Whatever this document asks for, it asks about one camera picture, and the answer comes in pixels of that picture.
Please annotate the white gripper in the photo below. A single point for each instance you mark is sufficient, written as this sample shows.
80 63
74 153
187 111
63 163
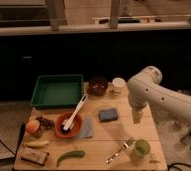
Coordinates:
137 114

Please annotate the blue sponge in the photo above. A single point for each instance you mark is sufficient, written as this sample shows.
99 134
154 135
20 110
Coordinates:
108 115

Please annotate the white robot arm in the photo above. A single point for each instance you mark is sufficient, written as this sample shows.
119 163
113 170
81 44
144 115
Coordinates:
144 87

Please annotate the green cup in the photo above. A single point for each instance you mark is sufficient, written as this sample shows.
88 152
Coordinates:
141 148

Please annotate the dark red bowl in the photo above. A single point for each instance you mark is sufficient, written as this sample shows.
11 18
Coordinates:
97 86

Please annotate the grey cloth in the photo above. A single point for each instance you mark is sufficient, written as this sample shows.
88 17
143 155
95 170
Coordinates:
86 129

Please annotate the white spatula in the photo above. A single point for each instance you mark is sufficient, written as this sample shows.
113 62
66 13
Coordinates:
68 122

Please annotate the green chili pepper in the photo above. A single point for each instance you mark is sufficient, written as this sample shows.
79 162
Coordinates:
70 154

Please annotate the green plastic tray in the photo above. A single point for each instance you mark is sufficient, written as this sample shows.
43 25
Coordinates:
57 91

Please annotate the dark grape bunch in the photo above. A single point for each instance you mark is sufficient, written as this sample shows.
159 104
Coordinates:
46 123

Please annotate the yellow banana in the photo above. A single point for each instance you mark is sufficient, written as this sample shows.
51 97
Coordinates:
36 144

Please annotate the orange fruit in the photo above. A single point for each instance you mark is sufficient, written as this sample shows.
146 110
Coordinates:
32 126

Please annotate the brown wooden block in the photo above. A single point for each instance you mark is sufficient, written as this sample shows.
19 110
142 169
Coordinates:
34 156

